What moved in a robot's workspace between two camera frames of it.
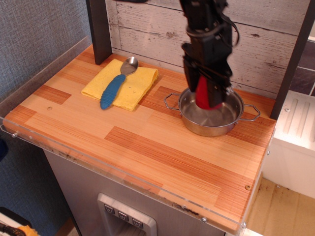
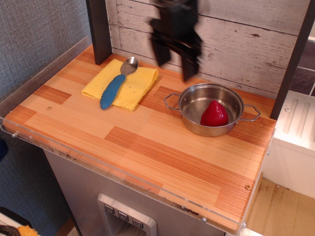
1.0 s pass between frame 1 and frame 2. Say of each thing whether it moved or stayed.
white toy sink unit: stayed
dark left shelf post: stayed
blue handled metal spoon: stayed
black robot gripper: moved
